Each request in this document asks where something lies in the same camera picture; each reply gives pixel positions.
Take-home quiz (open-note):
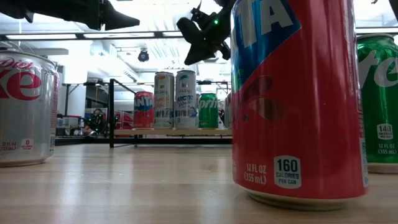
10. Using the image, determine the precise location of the orange Fanta can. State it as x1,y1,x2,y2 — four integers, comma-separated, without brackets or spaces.
230,0,370,212
133,91,155,130

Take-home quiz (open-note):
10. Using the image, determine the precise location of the black overhead frame bar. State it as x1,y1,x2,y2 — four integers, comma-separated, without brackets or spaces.
0,27,398,40

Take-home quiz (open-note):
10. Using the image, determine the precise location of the black metal table frame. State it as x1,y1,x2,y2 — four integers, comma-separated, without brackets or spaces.
54,134,233,146

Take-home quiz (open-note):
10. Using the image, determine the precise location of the person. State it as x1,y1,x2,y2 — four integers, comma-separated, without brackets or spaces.
91,108,108,134

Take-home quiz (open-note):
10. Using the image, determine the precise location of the red storage bin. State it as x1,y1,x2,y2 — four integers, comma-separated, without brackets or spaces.
112,110,134,130

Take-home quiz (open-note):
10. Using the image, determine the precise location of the green Sprite can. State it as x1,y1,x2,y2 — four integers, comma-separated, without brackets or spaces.
198,92,220,129
356,33,398,175

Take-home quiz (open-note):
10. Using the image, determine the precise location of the thin black background stand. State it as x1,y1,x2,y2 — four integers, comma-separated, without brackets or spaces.
198,80,231,94

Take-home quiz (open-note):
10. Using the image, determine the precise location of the silver Diet Coke can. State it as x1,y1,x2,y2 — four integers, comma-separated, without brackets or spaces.
0,49,60,168
223,92,233,130

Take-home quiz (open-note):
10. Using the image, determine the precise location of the white Celsius can peach print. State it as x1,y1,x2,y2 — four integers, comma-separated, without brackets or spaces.
154,71,176,130

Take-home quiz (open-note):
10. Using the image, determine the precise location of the black metal shelf leg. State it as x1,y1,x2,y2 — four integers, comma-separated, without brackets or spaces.
107,78,137,149

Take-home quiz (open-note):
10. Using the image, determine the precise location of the white Celsius can blue palm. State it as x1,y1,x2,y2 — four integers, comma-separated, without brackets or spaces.
174,70,200,130

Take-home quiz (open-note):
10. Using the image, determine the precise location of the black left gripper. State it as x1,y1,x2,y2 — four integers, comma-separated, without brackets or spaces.
62,0,141,31

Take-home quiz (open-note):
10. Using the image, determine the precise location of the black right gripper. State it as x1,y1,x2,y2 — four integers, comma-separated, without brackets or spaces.
176,4,231,66

